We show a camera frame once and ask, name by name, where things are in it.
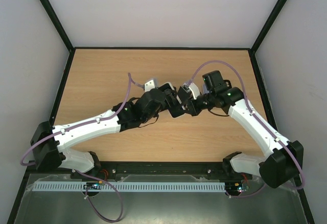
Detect black white-edged smartphone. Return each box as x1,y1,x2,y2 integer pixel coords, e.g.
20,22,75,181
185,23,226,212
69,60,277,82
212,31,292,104
158,82,176,95

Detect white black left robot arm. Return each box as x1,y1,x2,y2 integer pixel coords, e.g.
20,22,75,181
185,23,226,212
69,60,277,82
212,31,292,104
31,88,184,173

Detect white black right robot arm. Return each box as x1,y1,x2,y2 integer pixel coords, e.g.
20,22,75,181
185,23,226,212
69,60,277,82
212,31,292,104
178,71,304,188

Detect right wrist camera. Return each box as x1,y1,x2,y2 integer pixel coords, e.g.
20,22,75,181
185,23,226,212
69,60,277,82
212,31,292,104
177,82,201,104

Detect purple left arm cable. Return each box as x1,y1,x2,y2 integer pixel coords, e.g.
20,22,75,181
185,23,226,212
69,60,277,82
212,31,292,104
20,73,146,221

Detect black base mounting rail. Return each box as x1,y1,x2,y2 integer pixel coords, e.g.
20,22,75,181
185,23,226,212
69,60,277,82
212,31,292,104
86,161,252,182

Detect white slotted cable duct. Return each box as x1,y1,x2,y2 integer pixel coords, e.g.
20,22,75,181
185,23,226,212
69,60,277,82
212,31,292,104
32,181,225,193

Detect black enclosure frame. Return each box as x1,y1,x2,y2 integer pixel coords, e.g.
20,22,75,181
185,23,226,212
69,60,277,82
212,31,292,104
5,0,316,224

